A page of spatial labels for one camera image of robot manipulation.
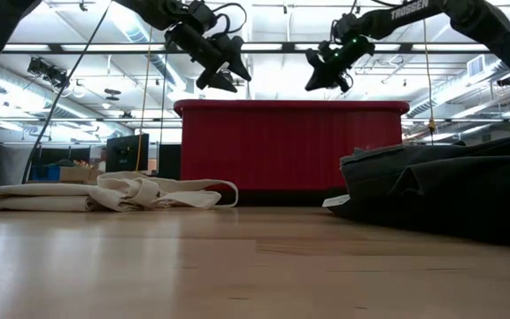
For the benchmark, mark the black computer monitor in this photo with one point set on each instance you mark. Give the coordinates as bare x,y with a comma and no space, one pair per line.
124,153

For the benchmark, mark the small black ceiling fixture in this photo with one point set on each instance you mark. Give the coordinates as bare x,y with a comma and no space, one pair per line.
506,81

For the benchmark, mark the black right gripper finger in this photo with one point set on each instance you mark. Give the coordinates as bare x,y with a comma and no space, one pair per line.
314,73
339,82

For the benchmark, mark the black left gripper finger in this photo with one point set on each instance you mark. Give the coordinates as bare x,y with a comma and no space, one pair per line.
217,82
235,55

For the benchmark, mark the black garment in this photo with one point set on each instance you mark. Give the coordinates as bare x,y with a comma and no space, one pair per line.
436,226

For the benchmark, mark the blue storage bin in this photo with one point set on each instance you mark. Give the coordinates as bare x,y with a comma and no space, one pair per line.
44,173

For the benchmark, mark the red plastic laundry bin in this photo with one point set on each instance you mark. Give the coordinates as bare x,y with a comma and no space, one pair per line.
290,146

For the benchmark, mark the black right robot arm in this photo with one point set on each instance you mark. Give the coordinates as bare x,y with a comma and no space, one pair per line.
481,22

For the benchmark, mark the brown cardboard box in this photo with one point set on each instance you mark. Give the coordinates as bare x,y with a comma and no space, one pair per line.
78,174

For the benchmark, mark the black background panel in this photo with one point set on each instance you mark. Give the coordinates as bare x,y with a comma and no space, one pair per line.
169,161

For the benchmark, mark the white canvas tote bag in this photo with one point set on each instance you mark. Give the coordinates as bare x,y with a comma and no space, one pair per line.
60,195

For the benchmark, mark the dark grey shirt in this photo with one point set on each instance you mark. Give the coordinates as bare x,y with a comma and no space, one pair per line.
436,173

